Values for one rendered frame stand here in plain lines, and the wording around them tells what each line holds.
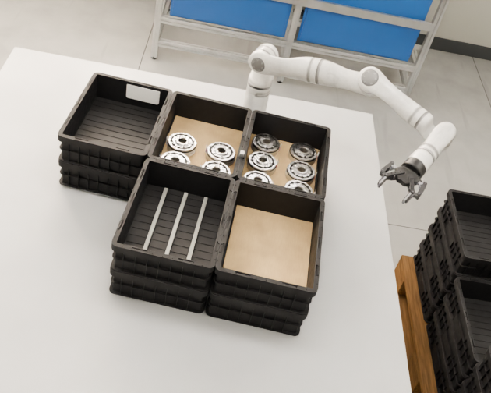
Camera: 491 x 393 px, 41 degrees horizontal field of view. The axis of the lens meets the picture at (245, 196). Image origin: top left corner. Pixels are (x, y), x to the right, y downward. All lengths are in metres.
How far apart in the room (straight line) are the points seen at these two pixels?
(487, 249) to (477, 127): 1.79
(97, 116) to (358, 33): 2.16
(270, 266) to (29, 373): 0.76
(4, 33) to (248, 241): 2.81
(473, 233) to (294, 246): 1.09
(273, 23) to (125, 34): 1.04
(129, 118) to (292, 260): 0.83
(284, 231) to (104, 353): 0.69
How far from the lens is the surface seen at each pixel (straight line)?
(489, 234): 3.04
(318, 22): 4.15
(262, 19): 4.14
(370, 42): 4.25
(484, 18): 5.32
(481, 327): 2.81
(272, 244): 2.10
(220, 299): 1.96
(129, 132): 2.41
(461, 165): 4.22
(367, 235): 2.44
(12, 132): 2.60
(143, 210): 2.13
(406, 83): 4.46
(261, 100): 2.57
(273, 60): 2.45
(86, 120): 2.45
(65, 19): 4.70
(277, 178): 2.33
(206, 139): 2.43
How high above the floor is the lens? 2.34
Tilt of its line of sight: 43 degrees down
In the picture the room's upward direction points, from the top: 14 degrees clockwise
